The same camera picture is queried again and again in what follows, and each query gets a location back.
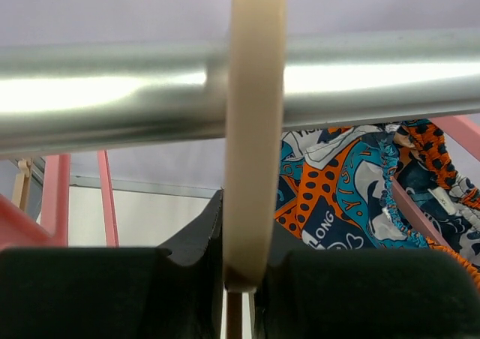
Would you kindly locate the beige hanger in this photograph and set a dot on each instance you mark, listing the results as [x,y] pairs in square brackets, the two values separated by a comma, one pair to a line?
[21,188]
[254,116]

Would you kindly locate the patterned blue orange shorts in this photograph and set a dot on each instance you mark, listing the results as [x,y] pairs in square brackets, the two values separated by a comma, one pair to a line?
[337,189]

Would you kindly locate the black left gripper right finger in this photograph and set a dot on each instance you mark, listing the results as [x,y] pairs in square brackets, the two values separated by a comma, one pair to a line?
[361,294]

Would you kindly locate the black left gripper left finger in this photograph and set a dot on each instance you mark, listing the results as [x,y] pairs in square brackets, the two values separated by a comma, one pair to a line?
[174,290]

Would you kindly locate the pink hanger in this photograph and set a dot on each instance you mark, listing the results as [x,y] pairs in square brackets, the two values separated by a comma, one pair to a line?
[19,230]
[425,170]

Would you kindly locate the white clothes rack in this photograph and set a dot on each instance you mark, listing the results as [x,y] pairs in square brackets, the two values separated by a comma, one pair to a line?
[74,98]

